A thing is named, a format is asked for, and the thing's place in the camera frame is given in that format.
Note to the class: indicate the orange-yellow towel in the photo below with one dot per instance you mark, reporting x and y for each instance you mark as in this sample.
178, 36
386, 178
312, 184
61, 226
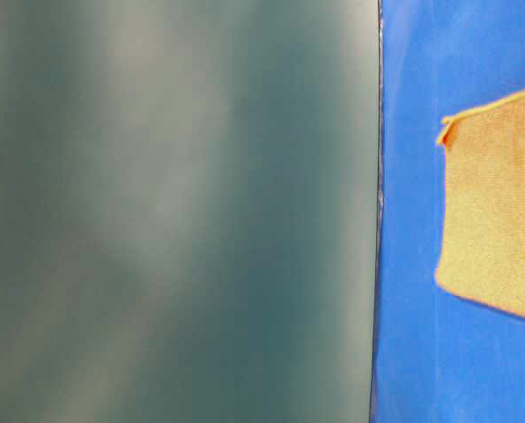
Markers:
482, 256

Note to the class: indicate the blue table cover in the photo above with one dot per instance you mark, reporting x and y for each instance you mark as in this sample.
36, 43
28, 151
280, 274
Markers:
438, 358

